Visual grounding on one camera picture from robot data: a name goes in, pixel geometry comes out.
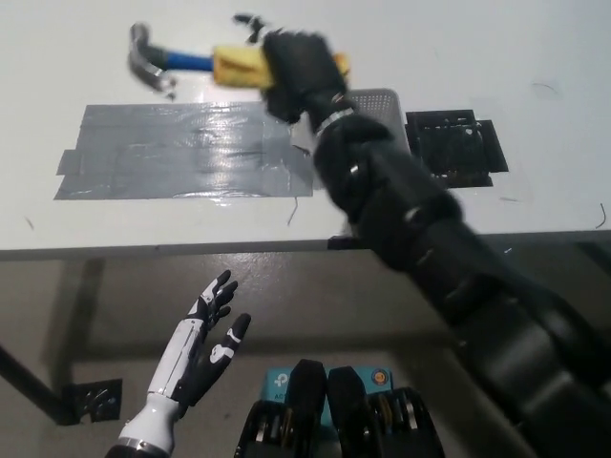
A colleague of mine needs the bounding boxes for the grey duct tape patch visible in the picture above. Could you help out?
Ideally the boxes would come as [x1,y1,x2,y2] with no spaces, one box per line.
[52,101,316,202]

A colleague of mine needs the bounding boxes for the teal router box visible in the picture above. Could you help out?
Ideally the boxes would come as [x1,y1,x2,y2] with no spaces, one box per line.
[264,365,395,427]

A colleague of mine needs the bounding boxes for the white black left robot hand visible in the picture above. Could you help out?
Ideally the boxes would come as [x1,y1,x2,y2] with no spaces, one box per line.
[147,269,253,422]

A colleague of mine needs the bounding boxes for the black tape patch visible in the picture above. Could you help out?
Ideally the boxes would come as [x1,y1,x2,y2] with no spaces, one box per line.
[404,109,510,190]

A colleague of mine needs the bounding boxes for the black metal table foot bar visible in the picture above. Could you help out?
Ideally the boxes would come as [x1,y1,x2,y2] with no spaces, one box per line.
[0,343,80,427]

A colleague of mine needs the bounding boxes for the gray perforated plastic container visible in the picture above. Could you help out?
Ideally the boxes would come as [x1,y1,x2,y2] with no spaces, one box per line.
[341,87,410,153]

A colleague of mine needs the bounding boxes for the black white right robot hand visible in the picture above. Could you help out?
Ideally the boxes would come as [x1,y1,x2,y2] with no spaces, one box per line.
[232,13,354,131]

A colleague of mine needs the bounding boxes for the hammer with yellow handle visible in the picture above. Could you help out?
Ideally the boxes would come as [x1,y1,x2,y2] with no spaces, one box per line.
[127,21,352,102]

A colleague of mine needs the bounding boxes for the small black tape strip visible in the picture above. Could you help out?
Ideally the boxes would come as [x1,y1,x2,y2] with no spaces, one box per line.
[327,234,365,251]

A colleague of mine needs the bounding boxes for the dark table leg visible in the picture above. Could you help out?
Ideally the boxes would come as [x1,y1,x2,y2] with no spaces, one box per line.
[61,258,106,390]

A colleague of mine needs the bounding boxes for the black robot body blocks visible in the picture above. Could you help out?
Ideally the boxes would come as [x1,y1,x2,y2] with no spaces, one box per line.
[235,358,446,458]

